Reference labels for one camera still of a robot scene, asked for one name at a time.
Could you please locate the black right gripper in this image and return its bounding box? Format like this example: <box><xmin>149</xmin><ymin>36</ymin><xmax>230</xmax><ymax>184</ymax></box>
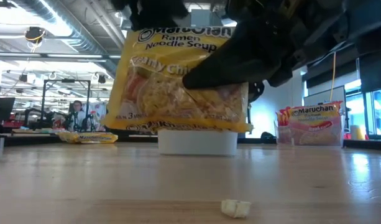
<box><xmin>181</xmin><ymin>0</ymin><xmax>359</xmax><ymax>104</ymax></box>

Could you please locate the clear plastic bin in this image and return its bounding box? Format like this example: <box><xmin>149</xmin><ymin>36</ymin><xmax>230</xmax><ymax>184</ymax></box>
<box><xmin>273</xmin><ymin>104</ymin><xmax>346</xmax><ymax>147</ymax></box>

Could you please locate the yellow Maruchan ramen pack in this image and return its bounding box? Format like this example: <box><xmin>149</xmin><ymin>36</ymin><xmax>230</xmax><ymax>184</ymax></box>
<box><xmin>57</xmin><ymin>131</ymin><xmax>119</xmax><ymax>144</ymax></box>
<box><xmin>101</xmin><ymin>26</ymin><xmax>253</xmax><ymax>134</ymax></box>

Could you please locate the black equipment stand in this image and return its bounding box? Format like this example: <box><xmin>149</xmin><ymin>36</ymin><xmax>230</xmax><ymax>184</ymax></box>
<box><xmin>246</xmin><ymin>102</ymin><xmax>254</xmax><ymax>135</ymax></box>

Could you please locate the grey ceiling box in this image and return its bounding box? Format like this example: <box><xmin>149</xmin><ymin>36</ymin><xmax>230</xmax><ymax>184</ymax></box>
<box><xmin>190</xmin><ymin>8</ymin><xmax>212</xmax><ymax>28</ymax></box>

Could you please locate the white board panel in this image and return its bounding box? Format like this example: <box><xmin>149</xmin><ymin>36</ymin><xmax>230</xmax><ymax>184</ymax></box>
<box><xmin>303</xmin><ymin>85</ymin><xmax>346</xmax><ymax>106</ymax></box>

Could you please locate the white plastic bin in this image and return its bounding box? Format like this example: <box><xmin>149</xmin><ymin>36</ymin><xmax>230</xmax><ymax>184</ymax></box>
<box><xmin>157</xmin><ymin>129</ymin><xmax>240</xmax><ymax>157</ymax></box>

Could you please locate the yellowish paper roll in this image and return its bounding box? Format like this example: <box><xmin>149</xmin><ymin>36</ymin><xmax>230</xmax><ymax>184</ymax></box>
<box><xmin>350</xmin><ymin>124</ymin><xmax>366</xmax><ymax>141</ymax></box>

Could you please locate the person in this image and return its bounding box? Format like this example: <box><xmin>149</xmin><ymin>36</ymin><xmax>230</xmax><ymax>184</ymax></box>
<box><xmin>65</xmin><ymin>99</ymin><xmax>87</xmax><ymax>131</ymax></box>

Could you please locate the black ceiling-hung device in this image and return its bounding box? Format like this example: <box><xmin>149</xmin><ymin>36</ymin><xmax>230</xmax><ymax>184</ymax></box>
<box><xmin>24</xmin><ymin>26</ymin><xmax>47</xmax><ymax>44</ymax></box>

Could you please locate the glass window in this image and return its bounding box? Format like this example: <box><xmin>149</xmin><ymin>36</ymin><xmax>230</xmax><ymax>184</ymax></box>
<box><xmin>345</xmin><ymin>79</ymin><xmax>381</xmax><ymax>141</ymax></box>

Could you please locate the white noodle crumb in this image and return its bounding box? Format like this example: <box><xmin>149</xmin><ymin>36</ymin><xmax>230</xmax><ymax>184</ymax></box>
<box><xmin>220</xmin><ymin>198</ymin><xmax>252</xmax><ymax>219</ymax></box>

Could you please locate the black monitor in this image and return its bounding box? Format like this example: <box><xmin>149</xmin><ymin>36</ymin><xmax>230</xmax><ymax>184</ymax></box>
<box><xmin>0</xmin><ymin>97</ymin><xmax>16</xmax><ymax>125</ymax></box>

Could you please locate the yellow hanging cord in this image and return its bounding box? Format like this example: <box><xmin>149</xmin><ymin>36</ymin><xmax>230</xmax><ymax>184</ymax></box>
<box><xmin>329</xmin><ymin>51</ymin><xmax>337</xmax><ymax>102</ymax></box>

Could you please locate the black metal frame stand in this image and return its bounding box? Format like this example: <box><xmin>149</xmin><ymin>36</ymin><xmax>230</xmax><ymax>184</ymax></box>
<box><xmin>40</xmin><ymin>78</ymin><xmax>92</xmax><ymax>130</ymax></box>

